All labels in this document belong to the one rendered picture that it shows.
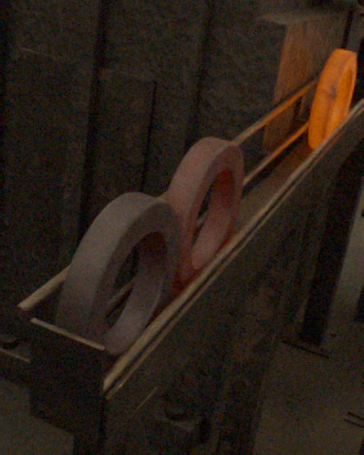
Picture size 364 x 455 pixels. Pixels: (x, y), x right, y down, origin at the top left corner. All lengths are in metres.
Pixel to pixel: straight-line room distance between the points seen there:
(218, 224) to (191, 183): 0.15
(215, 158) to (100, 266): 0.23
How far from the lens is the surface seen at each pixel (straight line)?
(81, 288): 0.61
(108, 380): 0.64
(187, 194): 0.75
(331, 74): 1.27
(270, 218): 0.98
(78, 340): 0.61
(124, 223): 0.62
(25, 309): 0.64
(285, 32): 1.20
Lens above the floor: 1.01
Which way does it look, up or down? 23 degrees down
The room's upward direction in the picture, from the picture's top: 9 degrees clockwise
